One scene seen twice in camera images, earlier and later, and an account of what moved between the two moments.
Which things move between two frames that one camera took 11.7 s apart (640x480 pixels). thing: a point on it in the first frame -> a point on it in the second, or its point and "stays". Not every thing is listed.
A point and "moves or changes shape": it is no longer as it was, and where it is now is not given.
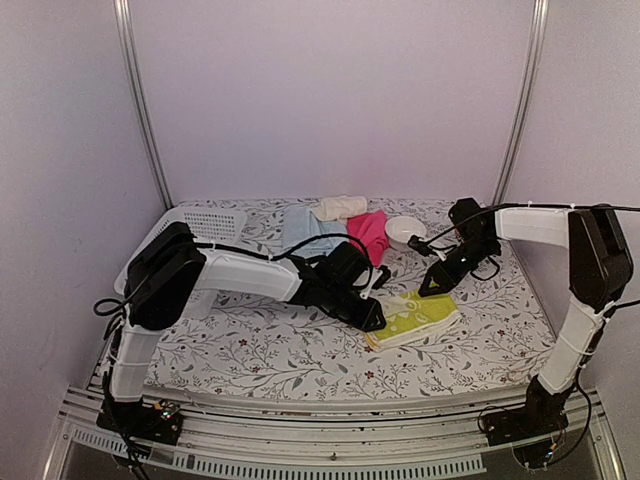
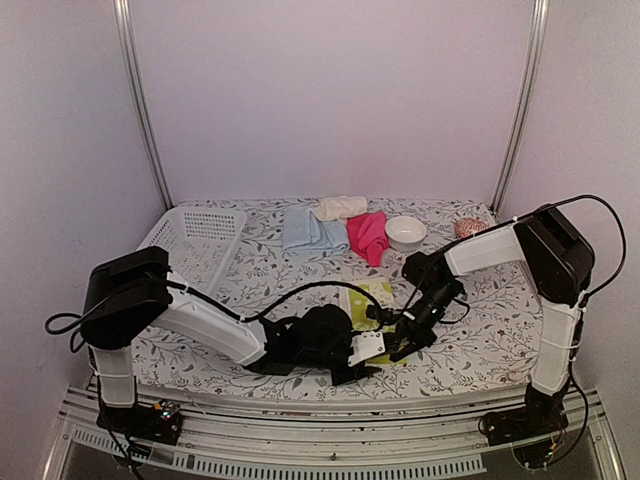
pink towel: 371,228 stays
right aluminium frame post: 525,102 stays
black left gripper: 369,320 -> 361,374
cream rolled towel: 339,207 stays
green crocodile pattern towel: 410,315 moves or changes shape
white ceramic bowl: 399,229 stays
